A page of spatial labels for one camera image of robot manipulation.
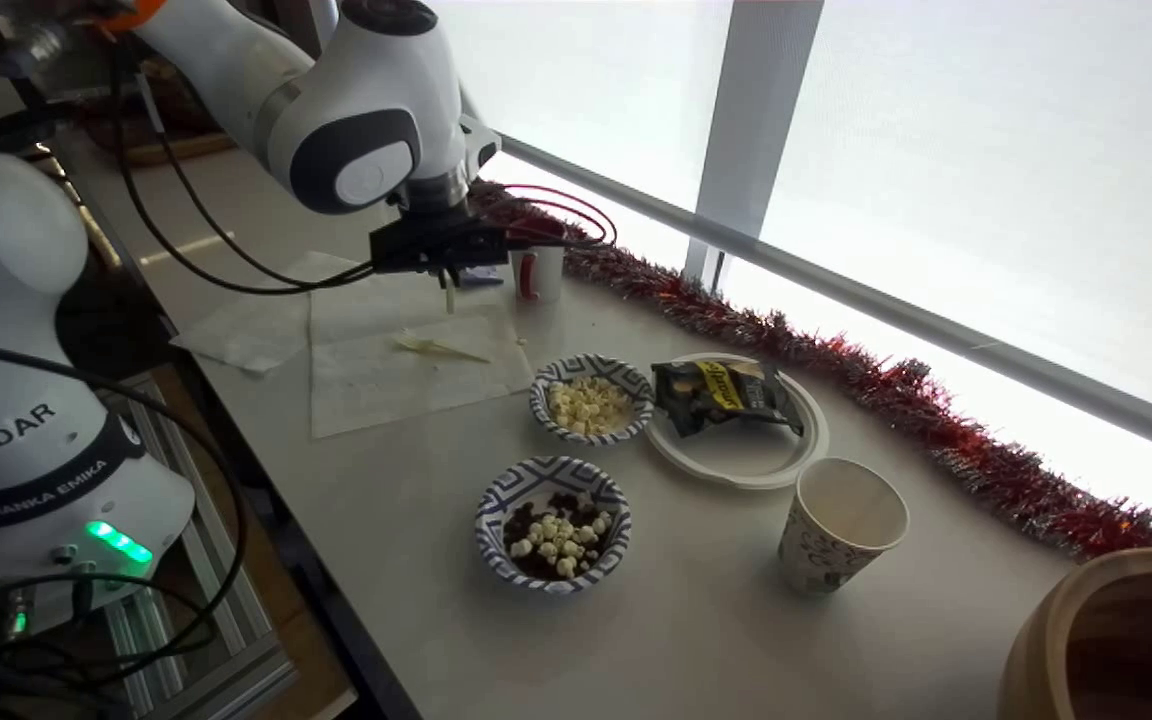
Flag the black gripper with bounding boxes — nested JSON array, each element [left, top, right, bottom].
[[366, 213, 512, 293]]

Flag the blue patterned paper bowl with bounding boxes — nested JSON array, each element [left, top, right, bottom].
[[526, 353, 658, 454], [470, 454, 636, 596]]

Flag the cream plastic stick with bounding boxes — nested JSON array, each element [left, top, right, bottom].
[[386, 331, 491, 367]]

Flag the white mug red inside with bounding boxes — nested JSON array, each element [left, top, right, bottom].
[[512, 237, 568, 306]]

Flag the popcorn pile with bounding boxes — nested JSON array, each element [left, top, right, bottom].
[[549, 376, 636, 439], [506, 502, 611, 582]]

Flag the pale strip of tape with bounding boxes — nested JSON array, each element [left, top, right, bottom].
[[134, 232, 240, 270]]

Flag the dark snack bag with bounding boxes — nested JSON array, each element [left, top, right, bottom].
[[646, 355, 806, 439]]

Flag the grey window mullion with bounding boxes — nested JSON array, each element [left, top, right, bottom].
[[680, 0, 832, 293]]

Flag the dark brown snack pieces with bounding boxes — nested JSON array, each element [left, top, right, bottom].
[[498, 488, 616, 588]]

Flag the white round plate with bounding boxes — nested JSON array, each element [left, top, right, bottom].
[[641, 347, 832, 498]]

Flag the red silver tinsel garland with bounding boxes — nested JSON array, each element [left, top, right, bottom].
[[467, 178, 1152, 563]]

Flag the patterned paper cup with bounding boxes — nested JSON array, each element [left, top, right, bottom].
[[773, 456, 914, 601]]

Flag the round wooden container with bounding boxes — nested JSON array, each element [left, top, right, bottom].
[[997, 543, 1152, 720]]

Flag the black base cable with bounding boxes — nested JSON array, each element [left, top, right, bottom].
[[0, 331, 251, 720]]

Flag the aluminium frame rails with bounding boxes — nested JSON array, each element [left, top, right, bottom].
[[92, 373, 298, 720]]

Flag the grey window rail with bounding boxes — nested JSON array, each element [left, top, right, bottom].
[[491, 130, 1152, 472]]

